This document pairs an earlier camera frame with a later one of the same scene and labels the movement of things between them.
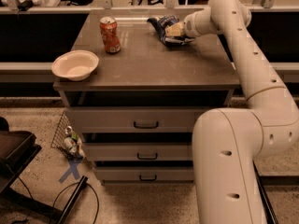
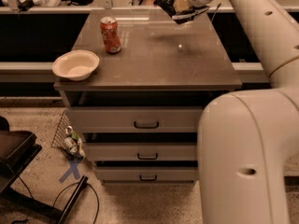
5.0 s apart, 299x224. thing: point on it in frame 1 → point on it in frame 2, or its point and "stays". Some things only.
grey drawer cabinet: [136, 113] stays
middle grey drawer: [140, 151] stays
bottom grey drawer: [145, 174] stays
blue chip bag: [162, 23] → [175, 0]
